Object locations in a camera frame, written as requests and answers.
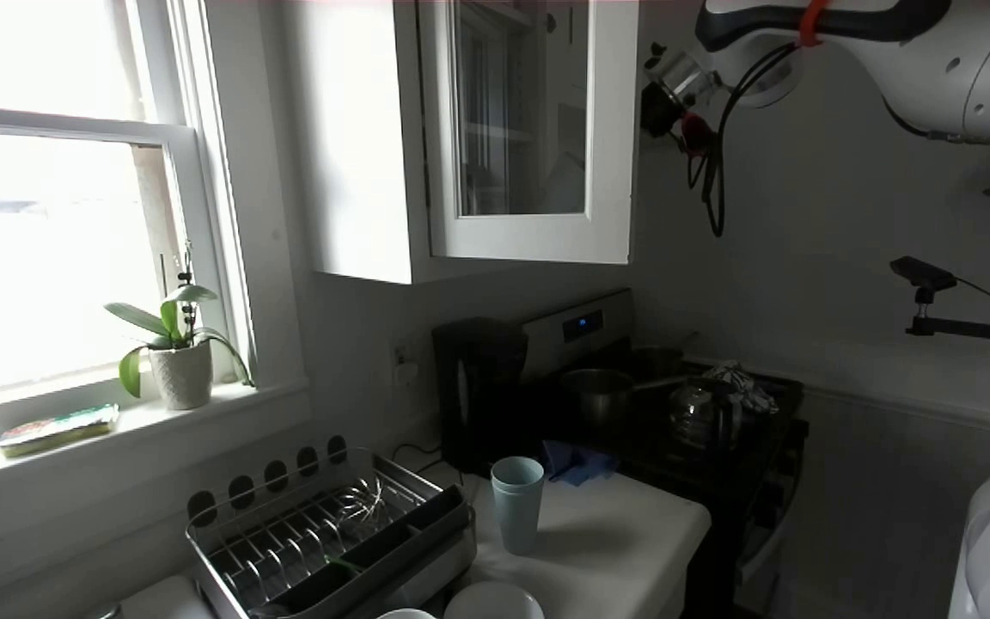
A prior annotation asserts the black coffee maker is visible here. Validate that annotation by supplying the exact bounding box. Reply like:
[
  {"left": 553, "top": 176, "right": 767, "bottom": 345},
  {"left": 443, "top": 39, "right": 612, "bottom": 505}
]
[{"left": 431, "top": 316, "right": 536, "bottom": 475}]

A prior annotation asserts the black camera on stand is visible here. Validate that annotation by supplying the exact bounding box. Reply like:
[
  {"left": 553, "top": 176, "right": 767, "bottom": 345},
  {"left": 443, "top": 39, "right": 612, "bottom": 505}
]
[{"left": 886, "top": 250, "right": 990, "bottom": 352}]

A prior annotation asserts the floral kitchen towel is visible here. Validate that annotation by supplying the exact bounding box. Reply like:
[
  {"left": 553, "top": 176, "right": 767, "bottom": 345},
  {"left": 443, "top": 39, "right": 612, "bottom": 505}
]
[{"left": 707, "top": 361, "right": 784, "bottom": 422}]

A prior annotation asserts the orange cable strap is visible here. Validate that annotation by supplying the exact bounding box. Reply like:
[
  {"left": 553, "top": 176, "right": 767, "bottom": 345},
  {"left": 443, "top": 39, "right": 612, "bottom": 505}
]
[{"left": 794, "top": 0, "right": 835, "bottom": 49}]

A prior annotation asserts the white wall cabinet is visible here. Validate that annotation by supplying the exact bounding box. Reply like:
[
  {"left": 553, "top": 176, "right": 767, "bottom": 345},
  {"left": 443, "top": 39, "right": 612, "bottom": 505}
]
[{"left": 278, "top": 0, "right": 650, "bottom": 289}]

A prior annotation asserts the striped sponge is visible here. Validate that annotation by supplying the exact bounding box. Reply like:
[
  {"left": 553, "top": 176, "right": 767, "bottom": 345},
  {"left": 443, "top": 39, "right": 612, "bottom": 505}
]
[{"left": 0, "top": 402, "right": 124, "bottom": 466}]

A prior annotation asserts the white glass cabinet door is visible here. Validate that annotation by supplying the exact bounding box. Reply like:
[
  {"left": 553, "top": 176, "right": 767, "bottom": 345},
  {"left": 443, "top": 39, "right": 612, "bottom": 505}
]
[{"left": 415, "top": 0, "right": 643, "bottom": 272}]

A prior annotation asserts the blue cloth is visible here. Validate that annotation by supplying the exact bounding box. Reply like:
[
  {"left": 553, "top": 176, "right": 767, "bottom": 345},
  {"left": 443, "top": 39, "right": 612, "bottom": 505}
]
[{"left": 536, "top": 436, "right": 624, "bottom": 490}]

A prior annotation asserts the panel with oval holes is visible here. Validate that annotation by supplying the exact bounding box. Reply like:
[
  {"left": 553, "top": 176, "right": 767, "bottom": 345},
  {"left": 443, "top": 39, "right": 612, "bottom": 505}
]
[{"left": 183, "top": 430, "right": 353, "bottom": 533}]

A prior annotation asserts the white bowl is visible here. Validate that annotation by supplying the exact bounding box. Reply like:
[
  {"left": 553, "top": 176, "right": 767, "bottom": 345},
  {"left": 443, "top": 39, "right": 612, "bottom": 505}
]
[{"left": 440, "top": 578, "right": 549, "bottom": 619}]

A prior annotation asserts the teal plastic cup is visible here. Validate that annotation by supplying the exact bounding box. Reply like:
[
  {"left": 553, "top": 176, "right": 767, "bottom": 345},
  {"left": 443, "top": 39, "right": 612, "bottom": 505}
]
[{"left": 489, "top": 453, "right": 549, "bottom": 562}]

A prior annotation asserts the stainless steel stove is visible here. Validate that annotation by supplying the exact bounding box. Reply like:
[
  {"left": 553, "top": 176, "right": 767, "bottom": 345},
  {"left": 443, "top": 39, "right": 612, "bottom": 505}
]
[{"left": 517, "top": 286, "right": 816, "bottom": 619}]

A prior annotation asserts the potted green plant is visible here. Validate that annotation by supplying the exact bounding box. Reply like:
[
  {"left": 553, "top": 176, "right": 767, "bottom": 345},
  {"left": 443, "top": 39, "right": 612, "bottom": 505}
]
[{"left": 102, "top": 269, "right": 256, "bottom": 412}]

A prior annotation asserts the steel saucepan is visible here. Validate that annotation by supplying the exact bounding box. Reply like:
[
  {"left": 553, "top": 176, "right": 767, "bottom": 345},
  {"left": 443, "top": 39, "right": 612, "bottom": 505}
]
[{"left": 553, "top": 361, "right": 697, "bottom": 436}]

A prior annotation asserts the metal dish rack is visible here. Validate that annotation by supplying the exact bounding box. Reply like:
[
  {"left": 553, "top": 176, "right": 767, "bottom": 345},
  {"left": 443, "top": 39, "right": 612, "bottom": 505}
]
[{"left": 183, "top": 453, "right": 483, "bottom": 619}]

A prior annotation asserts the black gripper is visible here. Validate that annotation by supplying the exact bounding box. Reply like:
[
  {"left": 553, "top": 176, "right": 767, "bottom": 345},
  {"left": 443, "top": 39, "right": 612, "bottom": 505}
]
[{"left": 640, "top": 40, "right": 714, "bottom": 155}]

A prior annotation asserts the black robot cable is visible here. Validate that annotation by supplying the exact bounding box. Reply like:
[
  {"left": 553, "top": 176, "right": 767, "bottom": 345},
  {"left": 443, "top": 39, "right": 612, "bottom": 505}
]
[{"left": 682, "top": 40, "right": 806, "bottom": 241}]

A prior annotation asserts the white wall outlet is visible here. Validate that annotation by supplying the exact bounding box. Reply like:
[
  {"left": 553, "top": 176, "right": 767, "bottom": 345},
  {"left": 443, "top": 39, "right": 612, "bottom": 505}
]
[{"left": 387, "top": 341, "right": 423, "bottom": 390}]

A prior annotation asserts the white window frame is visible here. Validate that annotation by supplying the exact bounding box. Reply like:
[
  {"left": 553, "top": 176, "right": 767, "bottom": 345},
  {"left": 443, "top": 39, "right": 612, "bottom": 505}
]
[{"left": 0, "top": 0, "right": 266, "bottom": 460}]

